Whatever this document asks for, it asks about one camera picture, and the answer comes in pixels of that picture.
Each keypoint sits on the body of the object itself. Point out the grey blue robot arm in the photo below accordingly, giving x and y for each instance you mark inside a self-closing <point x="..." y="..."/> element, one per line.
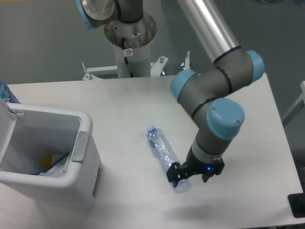
<point x="203" y="96"/>

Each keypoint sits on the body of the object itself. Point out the white frame at right edge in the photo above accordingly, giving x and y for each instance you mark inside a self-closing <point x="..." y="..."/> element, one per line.
<point x="296" y="106"/>

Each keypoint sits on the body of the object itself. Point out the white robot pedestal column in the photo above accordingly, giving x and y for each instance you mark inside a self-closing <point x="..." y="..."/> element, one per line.
<point x="135" y="37"/>

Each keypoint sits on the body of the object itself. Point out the white pedestal base frame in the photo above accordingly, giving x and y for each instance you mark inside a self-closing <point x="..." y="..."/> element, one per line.
<point x="129" y="68"/>

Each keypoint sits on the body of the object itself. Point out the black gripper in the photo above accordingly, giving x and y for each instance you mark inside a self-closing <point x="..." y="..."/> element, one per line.
<point x="197" y="162"/>

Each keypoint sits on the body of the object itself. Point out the black device at table edge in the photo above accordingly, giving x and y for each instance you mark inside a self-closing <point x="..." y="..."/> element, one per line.
<point x="297" y="204"/>

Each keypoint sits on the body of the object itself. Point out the white paper carton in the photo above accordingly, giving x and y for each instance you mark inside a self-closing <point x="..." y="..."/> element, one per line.
<point x="58" y="170"/>

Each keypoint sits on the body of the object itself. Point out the blue patterned bottle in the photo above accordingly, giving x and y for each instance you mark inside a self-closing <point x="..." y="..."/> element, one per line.
<point x="7" y="95"/>

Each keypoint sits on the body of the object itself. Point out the clear crushed plastic bottle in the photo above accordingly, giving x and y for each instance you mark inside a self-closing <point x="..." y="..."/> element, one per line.
<point x="165" y="154"/>

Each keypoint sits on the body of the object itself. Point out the white plastic trash can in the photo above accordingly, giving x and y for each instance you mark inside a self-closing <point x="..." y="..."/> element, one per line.
<point x="29" y="133"/>

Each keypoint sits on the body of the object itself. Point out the yellow trash piece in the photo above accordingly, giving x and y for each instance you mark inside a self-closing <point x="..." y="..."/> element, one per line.
<point x="46" y="162"/>

